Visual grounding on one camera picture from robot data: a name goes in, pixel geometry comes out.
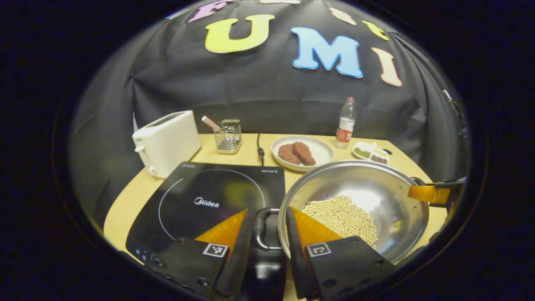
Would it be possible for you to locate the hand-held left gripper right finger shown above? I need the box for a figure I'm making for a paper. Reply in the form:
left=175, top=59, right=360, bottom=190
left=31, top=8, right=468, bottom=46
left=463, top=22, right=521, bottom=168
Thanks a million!
left=285, top=207, right=395, bottom=301

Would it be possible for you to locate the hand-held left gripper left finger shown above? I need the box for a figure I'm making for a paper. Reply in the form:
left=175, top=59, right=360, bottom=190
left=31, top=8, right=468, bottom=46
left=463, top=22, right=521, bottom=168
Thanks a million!
left=153, top=208, right=257, bottom=299

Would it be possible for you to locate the pile of soybeans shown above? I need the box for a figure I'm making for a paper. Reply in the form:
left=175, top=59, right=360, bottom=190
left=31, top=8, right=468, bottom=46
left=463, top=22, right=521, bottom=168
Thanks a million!
left=302, top=195, right=379, bottom=249

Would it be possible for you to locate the stainless steel pot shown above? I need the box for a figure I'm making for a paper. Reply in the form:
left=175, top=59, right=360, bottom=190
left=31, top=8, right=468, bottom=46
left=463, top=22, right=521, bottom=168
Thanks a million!
left=254, top=160, right=430, bottom=265

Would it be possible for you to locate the black induction cooktop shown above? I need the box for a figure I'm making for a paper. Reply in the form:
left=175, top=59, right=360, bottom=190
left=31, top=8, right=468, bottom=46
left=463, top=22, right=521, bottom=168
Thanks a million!
left=125, top=161, right=289, bottom=301

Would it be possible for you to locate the white divided dish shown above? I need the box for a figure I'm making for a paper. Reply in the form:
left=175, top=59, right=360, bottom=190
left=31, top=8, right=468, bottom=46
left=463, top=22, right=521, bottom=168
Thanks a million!
left=352, top=142, right=390, bottom=166

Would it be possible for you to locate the clear plastic water bottle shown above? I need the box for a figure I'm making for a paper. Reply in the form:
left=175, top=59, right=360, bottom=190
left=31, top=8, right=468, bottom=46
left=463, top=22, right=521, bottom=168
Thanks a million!
left=334, top=97, right=357, bottom=150

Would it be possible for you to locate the brown meat patty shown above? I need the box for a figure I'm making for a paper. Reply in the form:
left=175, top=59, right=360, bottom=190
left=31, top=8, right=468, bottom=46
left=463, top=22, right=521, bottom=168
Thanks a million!
left=292, top=141, right=316, bottom=166
left=278, top=144, right=302, bottom=165

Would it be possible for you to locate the white round plate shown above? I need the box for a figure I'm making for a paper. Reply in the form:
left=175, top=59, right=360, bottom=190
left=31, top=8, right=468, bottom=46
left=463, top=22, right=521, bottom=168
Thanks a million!
left=271, top=135, right=334, bottom=172

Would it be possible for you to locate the white toaster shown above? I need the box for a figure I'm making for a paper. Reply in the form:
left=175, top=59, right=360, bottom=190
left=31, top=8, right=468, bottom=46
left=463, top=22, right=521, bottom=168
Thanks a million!
left=132, top=110, right=201, bottom=179

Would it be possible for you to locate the black backdrop cloth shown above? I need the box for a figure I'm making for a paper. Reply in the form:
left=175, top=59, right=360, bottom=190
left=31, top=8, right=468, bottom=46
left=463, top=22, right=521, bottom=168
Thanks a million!
left=69, top=0, right=471, bottom=226

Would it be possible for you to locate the wire mesh utensil holder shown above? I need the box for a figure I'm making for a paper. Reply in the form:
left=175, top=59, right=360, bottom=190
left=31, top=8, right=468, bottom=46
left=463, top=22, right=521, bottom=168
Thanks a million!
left=214, top=119, right=242, bottom=155

